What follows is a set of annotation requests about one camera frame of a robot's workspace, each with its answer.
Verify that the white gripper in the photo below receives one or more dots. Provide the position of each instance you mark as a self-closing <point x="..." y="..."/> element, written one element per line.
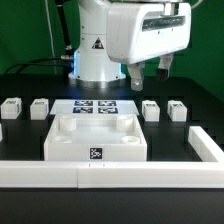
<point x="140" y="31"/>

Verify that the white square tabletop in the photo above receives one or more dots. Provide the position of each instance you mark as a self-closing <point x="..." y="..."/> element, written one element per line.
<point x="95" y="138"/>

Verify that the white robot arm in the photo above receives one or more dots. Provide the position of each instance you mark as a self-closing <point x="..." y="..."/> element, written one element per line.
<point x="92" y="66"/>

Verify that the white marker plate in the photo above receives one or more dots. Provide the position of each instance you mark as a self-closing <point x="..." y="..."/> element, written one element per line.
<point x="66" y="106"/>

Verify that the white U-shaped fence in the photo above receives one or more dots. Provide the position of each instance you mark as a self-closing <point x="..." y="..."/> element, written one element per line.
<point x="207" y="173"/>

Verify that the white block at left edge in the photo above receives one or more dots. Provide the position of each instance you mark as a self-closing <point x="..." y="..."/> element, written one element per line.
<point x="1" y="135"/>

